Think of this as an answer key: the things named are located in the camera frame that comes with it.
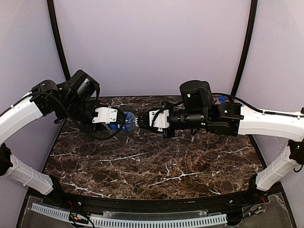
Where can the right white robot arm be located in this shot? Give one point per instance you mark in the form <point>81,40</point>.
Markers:
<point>233,117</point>

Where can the white slotted cable duct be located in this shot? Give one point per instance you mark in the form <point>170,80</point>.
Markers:
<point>117,221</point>

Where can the black front table rail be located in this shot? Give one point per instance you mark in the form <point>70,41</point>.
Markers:
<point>220,203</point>

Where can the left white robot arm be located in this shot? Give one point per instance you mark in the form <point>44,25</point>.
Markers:
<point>70,99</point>

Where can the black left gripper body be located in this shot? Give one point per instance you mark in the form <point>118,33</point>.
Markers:
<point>101,127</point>

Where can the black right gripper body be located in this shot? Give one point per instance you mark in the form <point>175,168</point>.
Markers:
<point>166,134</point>

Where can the black left corner post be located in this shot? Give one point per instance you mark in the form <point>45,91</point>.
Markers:
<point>57,38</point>

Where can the pepsi label bottle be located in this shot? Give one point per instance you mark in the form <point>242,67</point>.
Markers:
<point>221,99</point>

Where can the black right corner post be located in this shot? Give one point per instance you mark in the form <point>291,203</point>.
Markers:
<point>246,46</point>

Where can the small circuit board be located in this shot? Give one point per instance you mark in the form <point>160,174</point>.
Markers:
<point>77,218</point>

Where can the black corner post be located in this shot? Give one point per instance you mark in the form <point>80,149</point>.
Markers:
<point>246,46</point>
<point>57,38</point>

